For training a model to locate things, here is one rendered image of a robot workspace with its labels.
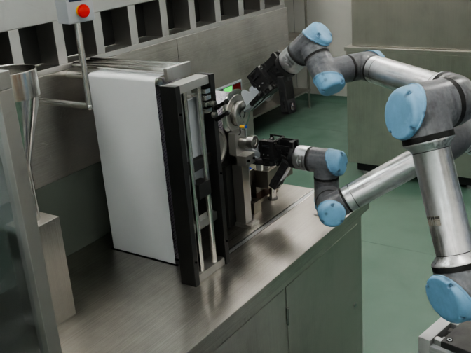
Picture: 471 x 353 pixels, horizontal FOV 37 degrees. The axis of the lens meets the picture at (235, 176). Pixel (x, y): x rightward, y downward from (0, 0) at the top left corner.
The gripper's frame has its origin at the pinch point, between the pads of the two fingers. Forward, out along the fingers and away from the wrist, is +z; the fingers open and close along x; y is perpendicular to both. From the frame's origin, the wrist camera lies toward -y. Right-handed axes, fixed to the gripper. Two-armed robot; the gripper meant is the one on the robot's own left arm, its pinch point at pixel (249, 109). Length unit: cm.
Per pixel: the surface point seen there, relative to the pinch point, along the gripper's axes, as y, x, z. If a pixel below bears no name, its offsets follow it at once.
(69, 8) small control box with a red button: 33, 60, -20
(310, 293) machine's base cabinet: -55, 8, 18
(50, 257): -7, 74, 20
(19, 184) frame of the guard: -1, 100, -24
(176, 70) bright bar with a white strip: 15.1, 30.9, -10.9
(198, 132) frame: -1.4, 33.1, -6.3
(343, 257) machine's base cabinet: -54, -16, 17
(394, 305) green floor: -98, -110, 80
